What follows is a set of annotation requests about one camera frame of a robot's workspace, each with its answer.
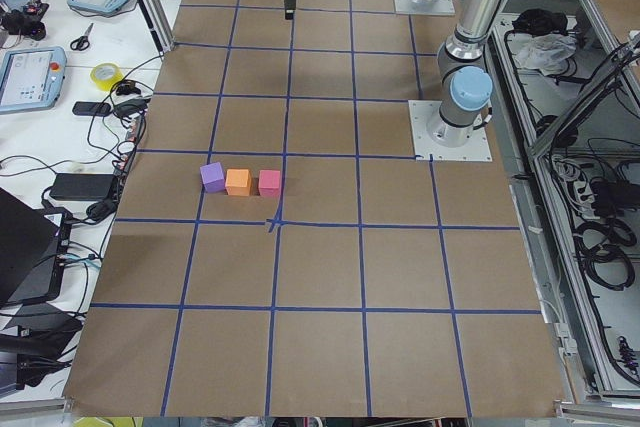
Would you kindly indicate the black power adapter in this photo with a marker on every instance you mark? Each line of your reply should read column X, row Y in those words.
column 81, row 186

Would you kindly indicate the red foam cube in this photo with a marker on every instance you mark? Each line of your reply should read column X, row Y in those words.
column 269, row 183

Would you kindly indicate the yellow tape roll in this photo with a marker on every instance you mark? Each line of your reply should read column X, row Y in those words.
column 106, row 75

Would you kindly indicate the purple foam cube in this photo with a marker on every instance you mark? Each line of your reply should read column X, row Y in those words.
column 213, row 177

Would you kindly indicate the white crumpled cloth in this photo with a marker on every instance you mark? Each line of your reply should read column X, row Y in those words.
column 548, row 54

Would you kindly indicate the black handled scissors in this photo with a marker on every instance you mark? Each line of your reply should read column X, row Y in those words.
column 82, row 42

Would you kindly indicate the aluminium side frame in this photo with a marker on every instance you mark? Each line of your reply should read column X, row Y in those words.
column 577, row 137

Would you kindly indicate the orange foam cube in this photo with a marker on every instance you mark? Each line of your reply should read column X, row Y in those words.
column 238, row 182

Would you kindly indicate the black power brick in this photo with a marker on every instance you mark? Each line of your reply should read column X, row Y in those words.
column 91, row 109

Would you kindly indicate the black laptop computer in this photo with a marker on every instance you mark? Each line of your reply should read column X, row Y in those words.
column 33, row 242

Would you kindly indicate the lower teach pendant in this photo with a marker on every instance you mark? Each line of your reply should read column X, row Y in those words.
column 32, row 79

